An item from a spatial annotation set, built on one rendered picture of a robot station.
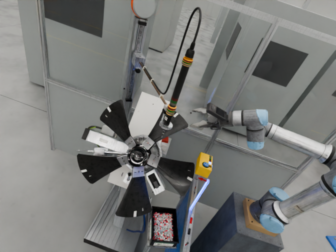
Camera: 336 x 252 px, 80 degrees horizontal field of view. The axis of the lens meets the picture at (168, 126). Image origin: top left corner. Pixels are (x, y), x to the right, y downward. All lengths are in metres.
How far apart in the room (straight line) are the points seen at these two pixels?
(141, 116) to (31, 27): 2.62
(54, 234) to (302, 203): 1.97
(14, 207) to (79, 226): 0.63
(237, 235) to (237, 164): 0.86
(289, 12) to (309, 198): 2.80
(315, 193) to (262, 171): 1.12
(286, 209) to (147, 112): 1.01
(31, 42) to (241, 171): 3.41
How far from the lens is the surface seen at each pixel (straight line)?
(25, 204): 2.49
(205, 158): 1.57
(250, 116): 0.98
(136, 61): 1.46
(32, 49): 3.87
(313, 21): 3.65
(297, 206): 1.19
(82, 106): 2.21
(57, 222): 2.34
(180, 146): 2.03
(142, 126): 1.46
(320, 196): 1.14
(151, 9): 1.51
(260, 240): 1.49
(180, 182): 1.22
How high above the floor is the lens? 2.07
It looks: 36 degrees down
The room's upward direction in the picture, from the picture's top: 19 degrees clockwise
